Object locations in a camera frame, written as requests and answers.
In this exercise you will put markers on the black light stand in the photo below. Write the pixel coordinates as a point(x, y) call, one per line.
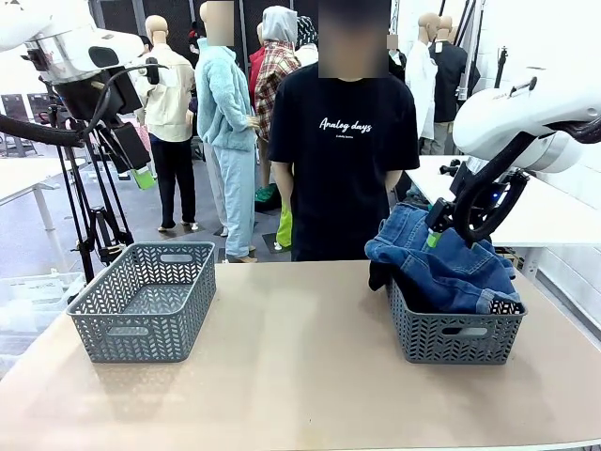
point(501, 66)

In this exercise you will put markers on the background person with black hair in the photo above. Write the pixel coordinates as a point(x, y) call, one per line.
point(145, 44)

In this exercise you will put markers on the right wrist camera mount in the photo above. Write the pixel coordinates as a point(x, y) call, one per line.
point(451, 168)

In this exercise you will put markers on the mannequin in black jacket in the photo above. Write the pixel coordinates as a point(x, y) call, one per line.
point(448, 84)

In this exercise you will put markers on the mannequin in beige shirt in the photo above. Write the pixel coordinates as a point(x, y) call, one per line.
point(164, 103)

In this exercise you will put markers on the blue denim jeans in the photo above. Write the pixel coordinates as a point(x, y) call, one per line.
point(451, 277)

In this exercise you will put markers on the person's left forearm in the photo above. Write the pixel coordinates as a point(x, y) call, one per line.
point(393, 181)

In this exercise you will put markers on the white desk with legs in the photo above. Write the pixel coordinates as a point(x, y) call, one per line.
point(23, 176)

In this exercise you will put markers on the grey plastic woven basket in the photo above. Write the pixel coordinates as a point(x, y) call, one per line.
point(141, 338)
point(469, 343)

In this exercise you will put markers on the person's right forearm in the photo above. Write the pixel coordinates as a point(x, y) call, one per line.
point(283, 188)

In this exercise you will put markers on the mannequin in white shirt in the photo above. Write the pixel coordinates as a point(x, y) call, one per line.
point(420, 84)

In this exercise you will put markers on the clear plastic storage bin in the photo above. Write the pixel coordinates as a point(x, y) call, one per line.
point(33, 305)

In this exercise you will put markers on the black camera tripod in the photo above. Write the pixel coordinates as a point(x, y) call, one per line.
point(101, 221)

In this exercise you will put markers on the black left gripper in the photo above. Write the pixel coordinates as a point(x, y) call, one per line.
point(94, 96)

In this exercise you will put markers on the mannequin in plaid hooded shirt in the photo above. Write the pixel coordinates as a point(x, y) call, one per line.
point(277, 70)

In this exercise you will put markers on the person in black T-shirt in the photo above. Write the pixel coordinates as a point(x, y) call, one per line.
point(347, 164)

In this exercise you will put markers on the mannequin in light blue fleece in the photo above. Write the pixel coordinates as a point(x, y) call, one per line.
point(225, 117)

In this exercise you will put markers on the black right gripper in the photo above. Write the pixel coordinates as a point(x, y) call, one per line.
point(495, 199)

